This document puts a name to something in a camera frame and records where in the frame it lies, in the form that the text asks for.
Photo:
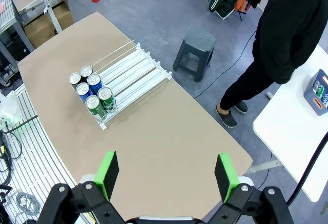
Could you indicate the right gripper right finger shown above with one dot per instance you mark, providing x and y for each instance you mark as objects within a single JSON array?
[{"x": 225, "y": 178}]

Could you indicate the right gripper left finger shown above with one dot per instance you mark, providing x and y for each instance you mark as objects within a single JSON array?
[{"x": 107, "y": 172}]

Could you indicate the blue-grey plastic basket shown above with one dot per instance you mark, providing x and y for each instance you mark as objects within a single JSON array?
[{"x": 311, "y": 98}]

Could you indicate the blue beverage can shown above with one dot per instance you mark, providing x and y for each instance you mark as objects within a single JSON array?
[
  {"x": 94, "y": 80},
  {"x": 325, "y": 99},
  {"x": 83, "y": 89}
]

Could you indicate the dark grey clog shoe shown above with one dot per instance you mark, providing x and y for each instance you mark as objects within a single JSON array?
[
  {"x": 226, "y": 119},
  {"x": 241, "y": 106}
]

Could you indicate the white slotted robot platform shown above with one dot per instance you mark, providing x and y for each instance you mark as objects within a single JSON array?
[{"x": 38, "y": 144}]

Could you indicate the white table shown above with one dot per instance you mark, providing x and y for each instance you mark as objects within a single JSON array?
[{"x": 287, "y": 131}]

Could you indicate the white control box green light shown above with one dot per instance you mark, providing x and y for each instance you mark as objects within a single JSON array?
[{"x": 9, "y": 108}]

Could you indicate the grey plastic stool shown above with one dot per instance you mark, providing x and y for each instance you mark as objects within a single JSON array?
[{"x": 198, "y": 39}]

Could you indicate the large cardboard box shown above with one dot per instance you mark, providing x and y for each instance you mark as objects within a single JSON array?
[{"x": 38, "y": 31}]

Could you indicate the person in black hoodie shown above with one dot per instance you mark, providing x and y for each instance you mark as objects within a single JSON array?
[{"x": 287, "y": 29}]

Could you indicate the grey metal rack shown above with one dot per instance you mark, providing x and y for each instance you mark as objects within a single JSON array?
[{"x": 7, "y": 11}]

